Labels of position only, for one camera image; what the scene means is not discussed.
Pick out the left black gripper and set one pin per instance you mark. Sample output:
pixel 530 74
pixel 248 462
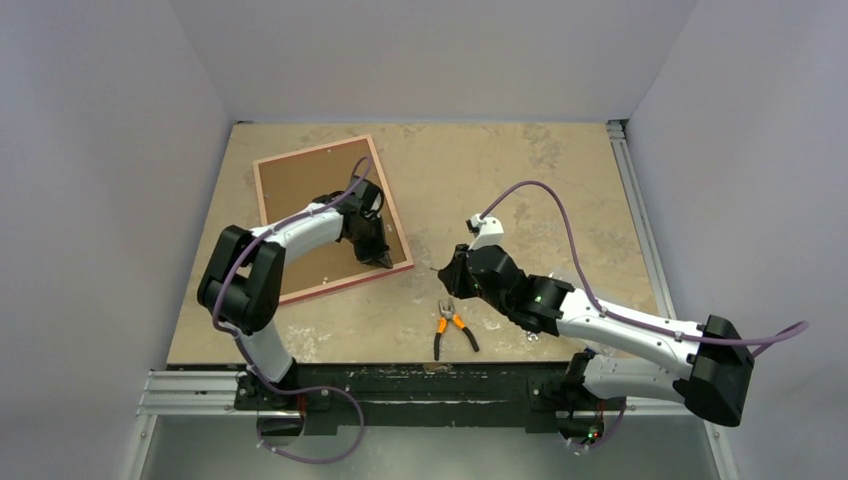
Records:
pixel 378 254

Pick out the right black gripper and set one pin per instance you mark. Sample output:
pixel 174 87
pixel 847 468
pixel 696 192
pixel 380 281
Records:
pixel 463 273

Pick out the pink picture frame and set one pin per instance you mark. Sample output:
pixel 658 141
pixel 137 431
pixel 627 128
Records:
pixel 285 184

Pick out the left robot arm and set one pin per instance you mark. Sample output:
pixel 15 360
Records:
pixel 241 284

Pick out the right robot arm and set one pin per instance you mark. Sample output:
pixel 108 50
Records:
pixel 702 366

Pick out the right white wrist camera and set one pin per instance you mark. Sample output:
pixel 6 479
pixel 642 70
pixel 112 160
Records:
pixel 486 231

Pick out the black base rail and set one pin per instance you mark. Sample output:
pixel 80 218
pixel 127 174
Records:
pixel 538 397

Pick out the aluminium frame rail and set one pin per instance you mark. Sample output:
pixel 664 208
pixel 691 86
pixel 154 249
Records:
pixel 642 223

